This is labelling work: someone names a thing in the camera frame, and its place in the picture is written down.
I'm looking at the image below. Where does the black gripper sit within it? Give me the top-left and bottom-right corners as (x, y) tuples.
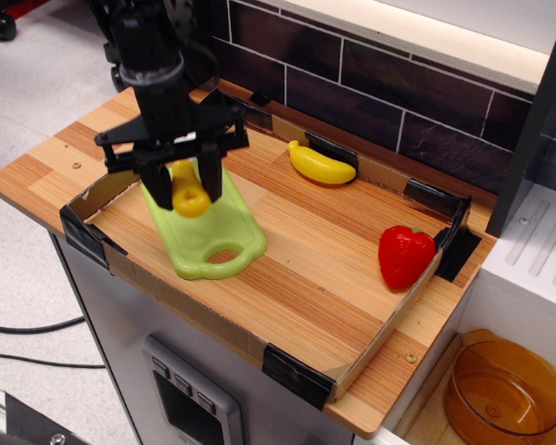
(95, 81), (249, 210)

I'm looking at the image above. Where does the toy knife yellow handle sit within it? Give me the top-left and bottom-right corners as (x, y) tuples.
(171, 159), (211, 218)

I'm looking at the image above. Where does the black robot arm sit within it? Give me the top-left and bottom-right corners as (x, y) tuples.
(92, 1), (248, 210)

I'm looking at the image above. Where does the green plastic cutting board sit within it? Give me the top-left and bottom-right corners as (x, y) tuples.
(141, 171), (267, 280)

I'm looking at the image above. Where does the cardboard fence with black tape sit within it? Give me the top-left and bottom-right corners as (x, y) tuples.
(60, 122), (485, 430)

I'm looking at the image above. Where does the black chair caster wheel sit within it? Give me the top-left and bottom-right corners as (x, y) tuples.
(103, 43), (127, 93)

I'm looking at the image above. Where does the yellow toy banana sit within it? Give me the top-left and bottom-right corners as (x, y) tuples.
(287, 140), (357, 185)

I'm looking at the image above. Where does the black caster wheel far left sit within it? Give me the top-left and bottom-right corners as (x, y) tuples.
(0, 11), (17, 42)

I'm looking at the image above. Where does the red toy strawberry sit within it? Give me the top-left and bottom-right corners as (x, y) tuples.
(378, 225), (436, 290)

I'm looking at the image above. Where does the grey toy oven front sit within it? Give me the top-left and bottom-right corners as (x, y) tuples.
(143, 337), (245, 444)

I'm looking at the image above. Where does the white toy sink drainboard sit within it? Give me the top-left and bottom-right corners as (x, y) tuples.
(483, 184), (556, 304)

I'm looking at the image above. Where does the orange transparent plastic bowl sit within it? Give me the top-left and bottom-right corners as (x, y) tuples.
(444, 329), (556, 444)

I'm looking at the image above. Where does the black floor cable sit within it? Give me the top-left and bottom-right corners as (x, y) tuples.
(0, 316), (86, 335)
(0, 351), (107, 370)

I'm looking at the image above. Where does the dark grey vertical post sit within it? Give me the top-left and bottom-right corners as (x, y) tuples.
(486, 41), (556, 237)

